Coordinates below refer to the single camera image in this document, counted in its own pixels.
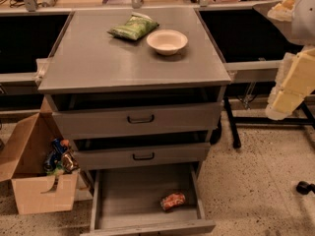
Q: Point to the grey middle drawer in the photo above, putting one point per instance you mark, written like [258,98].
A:
[141,156]

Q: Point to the grey drawer cabinet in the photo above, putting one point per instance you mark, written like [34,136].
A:
[93,70]

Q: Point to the green chip bag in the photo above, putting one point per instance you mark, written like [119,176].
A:
[135,28]

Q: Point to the cardboard box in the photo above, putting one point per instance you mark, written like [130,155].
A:
[21,162]

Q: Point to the blue can in box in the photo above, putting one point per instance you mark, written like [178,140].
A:
[58,148]

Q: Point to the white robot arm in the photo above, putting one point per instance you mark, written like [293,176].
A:
[303,23]

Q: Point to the grey top drawer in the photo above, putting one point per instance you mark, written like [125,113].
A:
[132,121]

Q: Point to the black caster wheel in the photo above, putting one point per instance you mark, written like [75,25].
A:
[305,188]

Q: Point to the white bowl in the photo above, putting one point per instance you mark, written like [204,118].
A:
[167,41]

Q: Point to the brown snack bag in box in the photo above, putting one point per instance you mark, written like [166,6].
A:
[68,162]

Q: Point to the grey side table top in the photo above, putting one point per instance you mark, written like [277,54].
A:
[284,27]

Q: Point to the grey bottom drawer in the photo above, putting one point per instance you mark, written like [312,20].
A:
[127,202]

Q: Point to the black table frame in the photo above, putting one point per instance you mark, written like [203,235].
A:
[308,120]

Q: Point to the red coke can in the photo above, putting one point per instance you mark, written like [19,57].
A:
[172,200]

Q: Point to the grey drawer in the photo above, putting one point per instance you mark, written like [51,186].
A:
[141,156]
[132,121]
[127,202]

